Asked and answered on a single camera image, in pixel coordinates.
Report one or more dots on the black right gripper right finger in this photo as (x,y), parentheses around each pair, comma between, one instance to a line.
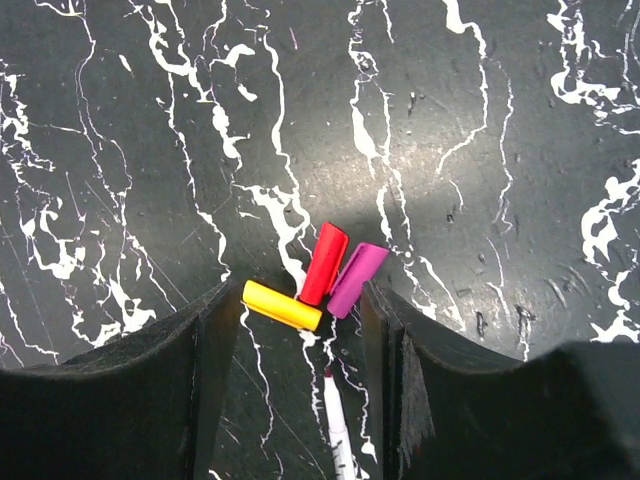
(445,407)

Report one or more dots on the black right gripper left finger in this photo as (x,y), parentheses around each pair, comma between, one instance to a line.
(145,406)

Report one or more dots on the yellow pen cap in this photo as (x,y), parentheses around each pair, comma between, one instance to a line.
(280,307)

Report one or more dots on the red pen cap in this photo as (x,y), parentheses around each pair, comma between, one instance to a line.
(325,263)

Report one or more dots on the white pen purple end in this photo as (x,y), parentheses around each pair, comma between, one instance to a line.
(339,438)

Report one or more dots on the purple pen cap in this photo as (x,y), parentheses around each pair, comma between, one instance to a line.
(360,268)

